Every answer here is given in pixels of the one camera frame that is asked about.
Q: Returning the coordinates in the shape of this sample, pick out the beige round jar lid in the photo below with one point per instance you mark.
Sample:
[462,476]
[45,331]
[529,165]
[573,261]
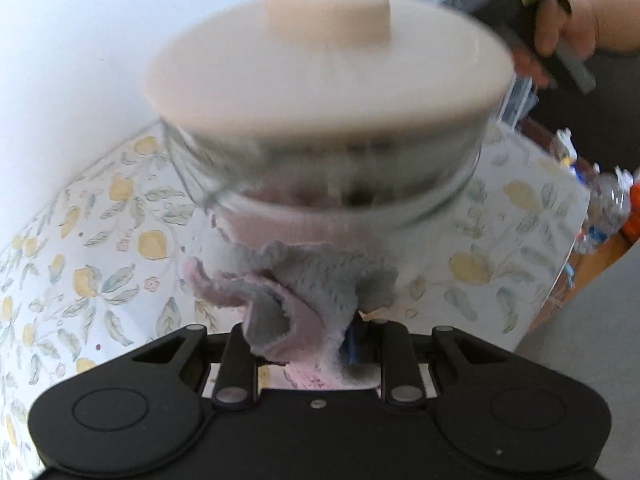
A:
[320,75]

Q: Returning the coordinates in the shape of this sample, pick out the white crumpled wrapper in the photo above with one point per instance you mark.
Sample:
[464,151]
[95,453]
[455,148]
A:
[564,146]

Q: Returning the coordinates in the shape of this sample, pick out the lemon print tablecloth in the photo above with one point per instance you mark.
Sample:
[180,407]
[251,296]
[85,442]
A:
[125,240]

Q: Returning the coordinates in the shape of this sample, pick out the clear glass jar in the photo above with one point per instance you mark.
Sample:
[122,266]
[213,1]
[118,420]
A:
[400,180]

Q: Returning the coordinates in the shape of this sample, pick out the clear plastic box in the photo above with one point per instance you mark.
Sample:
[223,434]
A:
[519,100]

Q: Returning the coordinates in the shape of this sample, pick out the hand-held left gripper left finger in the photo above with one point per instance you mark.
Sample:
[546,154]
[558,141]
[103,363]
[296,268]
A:
[237,360]

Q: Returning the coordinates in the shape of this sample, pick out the pink and grey cleaning cloth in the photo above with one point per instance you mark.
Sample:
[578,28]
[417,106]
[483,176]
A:
[310,305]

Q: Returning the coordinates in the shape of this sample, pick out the crumpled clear plastic bag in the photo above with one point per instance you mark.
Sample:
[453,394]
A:
[607,202]

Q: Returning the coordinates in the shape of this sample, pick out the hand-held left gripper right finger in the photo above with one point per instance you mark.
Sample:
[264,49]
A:
[395,360]

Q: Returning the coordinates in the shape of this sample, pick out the orange object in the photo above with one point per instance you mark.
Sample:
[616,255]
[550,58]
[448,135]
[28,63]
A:
[632,230]

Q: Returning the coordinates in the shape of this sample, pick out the person's right hand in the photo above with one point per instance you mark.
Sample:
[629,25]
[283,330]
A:
[595,20]

